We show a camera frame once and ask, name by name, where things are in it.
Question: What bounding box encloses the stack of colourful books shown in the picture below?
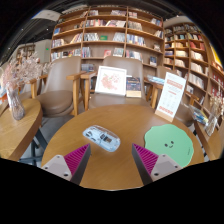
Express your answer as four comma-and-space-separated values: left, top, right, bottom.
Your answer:
189, 104, 210, 127

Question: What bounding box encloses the green cloud-shaped mouse pad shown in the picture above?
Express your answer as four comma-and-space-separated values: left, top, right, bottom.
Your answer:
143, 123, 195, 168

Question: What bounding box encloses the white sign in wooden stand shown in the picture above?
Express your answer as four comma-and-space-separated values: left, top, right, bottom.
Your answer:
154, 71, 188, 123

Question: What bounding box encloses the round wooden side table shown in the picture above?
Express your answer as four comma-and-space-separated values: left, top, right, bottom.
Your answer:
193, 119, 224, 162
0, 98, 48, 164

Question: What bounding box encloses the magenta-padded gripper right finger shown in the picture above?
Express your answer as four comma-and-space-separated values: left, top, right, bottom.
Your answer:
131, 143, 183, 186

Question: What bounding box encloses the wide wooden bookshelf with books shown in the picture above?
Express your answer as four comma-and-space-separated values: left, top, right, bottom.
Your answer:
49, 4, 166, 73

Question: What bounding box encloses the dark book with yellow edge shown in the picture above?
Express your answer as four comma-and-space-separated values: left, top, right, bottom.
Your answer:
125, 76, 143, 99

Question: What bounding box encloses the small distant wooden bookshelf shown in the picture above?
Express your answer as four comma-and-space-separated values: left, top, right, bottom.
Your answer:
14, 43, 36, 65

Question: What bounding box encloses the white framed flower picture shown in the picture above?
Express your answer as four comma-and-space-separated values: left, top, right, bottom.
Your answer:
94, 65, 128, 97

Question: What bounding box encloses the glass vase with pink flowers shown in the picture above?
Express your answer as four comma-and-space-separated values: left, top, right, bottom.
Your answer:
1, 52, 45, 121

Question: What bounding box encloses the transparent computer mouse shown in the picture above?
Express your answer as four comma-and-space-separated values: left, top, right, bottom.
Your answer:
82, 124, 122, 153

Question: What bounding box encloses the flat stack of pale books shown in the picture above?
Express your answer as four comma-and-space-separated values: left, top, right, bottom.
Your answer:
146, 74, 166, 85

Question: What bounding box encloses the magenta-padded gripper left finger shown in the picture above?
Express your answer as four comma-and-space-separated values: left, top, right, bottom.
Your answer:
41, 143, 92, 186

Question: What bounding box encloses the angled wooden bookshelf with books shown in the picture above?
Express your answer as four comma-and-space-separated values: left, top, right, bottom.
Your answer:
163, 21, 224, 119

